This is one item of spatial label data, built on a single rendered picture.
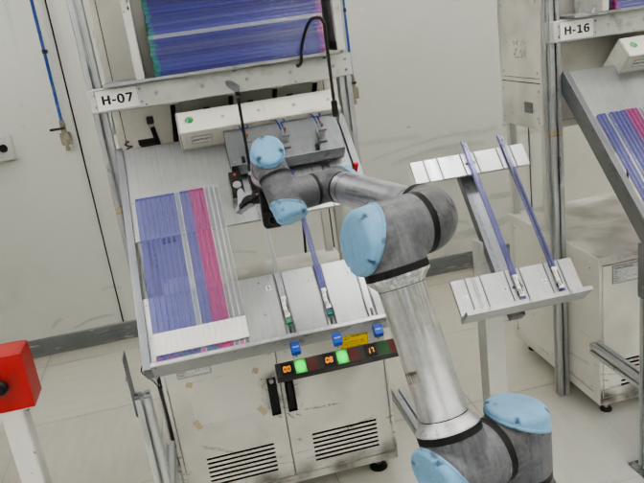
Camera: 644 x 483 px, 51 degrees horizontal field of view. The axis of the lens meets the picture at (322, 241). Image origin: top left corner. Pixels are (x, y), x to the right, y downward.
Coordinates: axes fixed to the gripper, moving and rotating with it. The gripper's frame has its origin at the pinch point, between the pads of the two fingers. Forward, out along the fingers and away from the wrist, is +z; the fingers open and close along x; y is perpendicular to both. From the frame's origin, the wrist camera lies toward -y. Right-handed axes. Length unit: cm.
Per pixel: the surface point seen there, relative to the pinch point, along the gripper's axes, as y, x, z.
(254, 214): 3.5, 2.2, 12.2
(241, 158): 20.3, 2.7, 10.5
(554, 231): -11, -103, 48
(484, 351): -48, -57, 23
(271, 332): -31.9, 5.0, 2.7
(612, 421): -79, -111, 65
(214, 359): -35.7, 20.6, 3.2
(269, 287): -19.8, 2.8, 5.9
